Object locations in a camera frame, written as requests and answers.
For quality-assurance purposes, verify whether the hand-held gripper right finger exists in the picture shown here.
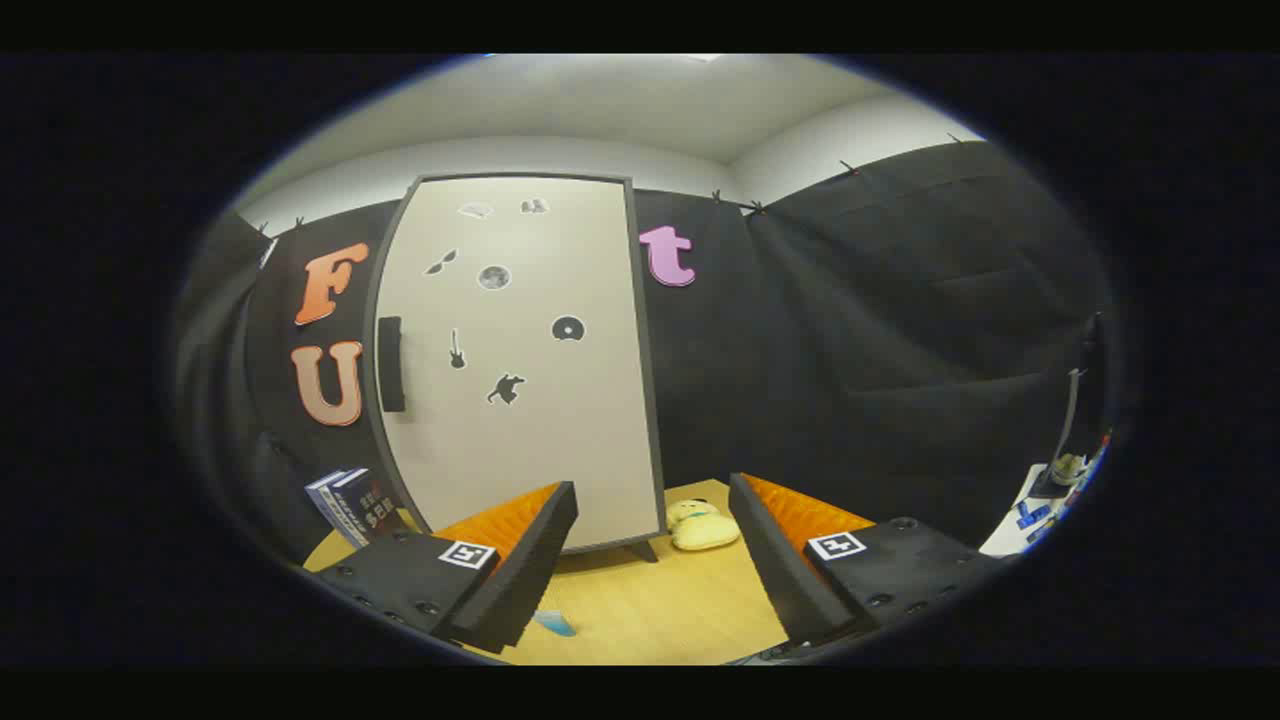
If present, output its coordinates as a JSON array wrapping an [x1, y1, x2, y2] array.
[[728, 472, 1004, 649]]

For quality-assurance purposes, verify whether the black door handle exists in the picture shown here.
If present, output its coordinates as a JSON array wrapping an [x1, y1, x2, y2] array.
[[377, 316, 407, 413]]

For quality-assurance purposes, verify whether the yellow plush toy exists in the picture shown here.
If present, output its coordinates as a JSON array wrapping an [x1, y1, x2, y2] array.
[[666, 498, 742, 552]]

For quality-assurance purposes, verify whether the dark blue book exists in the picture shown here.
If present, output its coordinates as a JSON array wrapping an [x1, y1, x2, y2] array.
[[330, 467, 407, 543], [305, 470, 371, 548]]

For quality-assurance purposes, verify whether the white cabinet door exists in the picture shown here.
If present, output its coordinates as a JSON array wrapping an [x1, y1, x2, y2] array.
[[362, 173, 668, 556]]

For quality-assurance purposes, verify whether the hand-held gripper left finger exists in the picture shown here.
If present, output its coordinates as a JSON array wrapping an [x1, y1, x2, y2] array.
[[318, 481, 580, 655]]

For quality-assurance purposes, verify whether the white side table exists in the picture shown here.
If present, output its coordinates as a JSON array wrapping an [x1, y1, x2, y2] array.
[[980, 463, 1086, 557]]

